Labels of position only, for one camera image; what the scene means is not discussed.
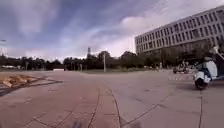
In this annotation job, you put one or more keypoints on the pole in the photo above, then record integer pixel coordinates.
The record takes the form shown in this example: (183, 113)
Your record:
(104, 62)

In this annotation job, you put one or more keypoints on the row of dark trees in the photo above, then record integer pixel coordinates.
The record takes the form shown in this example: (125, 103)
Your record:
(126, 60)

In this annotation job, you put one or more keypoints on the distant tower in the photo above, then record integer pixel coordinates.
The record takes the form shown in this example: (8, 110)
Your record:
(89, 51)

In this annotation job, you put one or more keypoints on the grey-brown paved plaza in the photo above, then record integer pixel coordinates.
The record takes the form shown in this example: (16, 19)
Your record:
(133, 96)

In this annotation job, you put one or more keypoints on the white sign board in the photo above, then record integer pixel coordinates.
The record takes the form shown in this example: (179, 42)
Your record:
(58, 69)

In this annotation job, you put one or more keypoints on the parked scooters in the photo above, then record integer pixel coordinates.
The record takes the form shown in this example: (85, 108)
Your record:
(182, 68)

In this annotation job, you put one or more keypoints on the large pale building, window grid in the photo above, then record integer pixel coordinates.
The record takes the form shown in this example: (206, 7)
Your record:
(186, 35)

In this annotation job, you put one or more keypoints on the white scooter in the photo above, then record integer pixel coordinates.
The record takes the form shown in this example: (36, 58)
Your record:
(205, 74)

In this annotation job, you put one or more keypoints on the planting bed with dry plants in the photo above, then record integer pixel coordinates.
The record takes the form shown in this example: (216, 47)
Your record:
(15, 81)

